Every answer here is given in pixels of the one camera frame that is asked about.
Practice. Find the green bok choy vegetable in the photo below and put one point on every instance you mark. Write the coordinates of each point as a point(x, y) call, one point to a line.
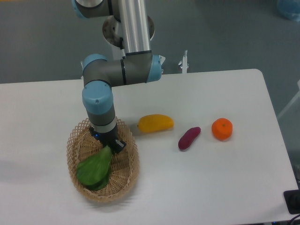
point(94, 172)

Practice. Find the yellow mango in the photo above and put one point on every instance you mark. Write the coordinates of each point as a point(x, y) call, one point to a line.
point(155, 123)

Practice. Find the black box at edge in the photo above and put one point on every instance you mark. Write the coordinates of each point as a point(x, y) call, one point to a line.
point(292, 200)

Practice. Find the purple sweet potato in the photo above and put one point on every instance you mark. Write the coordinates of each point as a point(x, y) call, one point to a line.
point(188, 138)

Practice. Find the orange tangerine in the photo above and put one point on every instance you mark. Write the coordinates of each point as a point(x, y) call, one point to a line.
point(222, 129)

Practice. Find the white metal base frame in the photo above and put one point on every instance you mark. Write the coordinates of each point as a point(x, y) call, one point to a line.
point(185, 63)

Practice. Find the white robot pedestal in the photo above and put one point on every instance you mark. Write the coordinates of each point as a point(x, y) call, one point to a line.
point(118, 52)

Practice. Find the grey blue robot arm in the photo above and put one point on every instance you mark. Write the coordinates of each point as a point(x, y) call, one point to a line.
point(138, 65)

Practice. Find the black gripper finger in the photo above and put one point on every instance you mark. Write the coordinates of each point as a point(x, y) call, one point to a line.
point(117, 146)

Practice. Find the blue plastic bag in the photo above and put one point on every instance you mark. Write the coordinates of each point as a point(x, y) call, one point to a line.
point(290, 9)

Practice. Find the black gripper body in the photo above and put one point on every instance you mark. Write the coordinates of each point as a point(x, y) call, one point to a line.
point(107, 138)

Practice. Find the woven wicker basket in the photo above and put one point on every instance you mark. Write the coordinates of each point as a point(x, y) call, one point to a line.
point(124, 166)

